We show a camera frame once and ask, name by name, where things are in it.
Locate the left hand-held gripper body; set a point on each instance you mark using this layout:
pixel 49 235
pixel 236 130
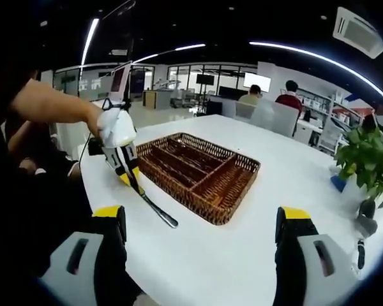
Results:
pixel 127 127

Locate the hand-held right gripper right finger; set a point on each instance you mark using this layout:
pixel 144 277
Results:
pixel 293 255

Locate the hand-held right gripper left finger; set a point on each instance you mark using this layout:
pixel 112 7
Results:
pixel 110 255

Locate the steel knife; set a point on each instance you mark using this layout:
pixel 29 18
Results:
pixel 161 212

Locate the brown wicker storage tray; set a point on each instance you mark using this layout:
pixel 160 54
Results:
pixel 217 199

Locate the person's left hand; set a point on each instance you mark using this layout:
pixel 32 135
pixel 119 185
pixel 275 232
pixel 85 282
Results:
pixel 108 129

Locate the grey counter cabinet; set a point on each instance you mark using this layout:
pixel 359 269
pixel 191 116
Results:
pixel 156 100

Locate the laptop on stand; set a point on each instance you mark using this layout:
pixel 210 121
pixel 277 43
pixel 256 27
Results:
pixel 119 81

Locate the white black small device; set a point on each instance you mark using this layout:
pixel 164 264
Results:
pixel 360 255

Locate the dark grey object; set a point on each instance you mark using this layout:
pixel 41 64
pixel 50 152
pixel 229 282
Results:
pixel 367 220

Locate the person's black clothing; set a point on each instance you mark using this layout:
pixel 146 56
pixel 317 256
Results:
pixel 35 216

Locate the black monitor on stand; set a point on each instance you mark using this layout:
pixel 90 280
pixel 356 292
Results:
pixel 205 79

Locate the short ceiling light strip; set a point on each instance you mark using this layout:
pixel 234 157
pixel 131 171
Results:
pixel 190 47

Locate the black desk monitor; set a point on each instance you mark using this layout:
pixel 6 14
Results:
pixel 233 91

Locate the green potted plant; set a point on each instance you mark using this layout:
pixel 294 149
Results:
pixel 370 159

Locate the white mesh office chair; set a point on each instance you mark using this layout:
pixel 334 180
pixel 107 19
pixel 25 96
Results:
pixel 330 135

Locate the metal shelf with white boxes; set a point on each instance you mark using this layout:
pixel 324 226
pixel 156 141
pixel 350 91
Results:
pixel 338 106

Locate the curved ceiling light strip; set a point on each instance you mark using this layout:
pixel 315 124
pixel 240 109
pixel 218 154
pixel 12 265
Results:
pixel 322 59

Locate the white ceiling air conditioner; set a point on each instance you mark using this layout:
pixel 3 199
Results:
pixel 359 32

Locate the white wall screen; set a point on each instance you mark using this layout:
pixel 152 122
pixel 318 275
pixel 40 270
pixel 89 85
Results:
pixel 258 82

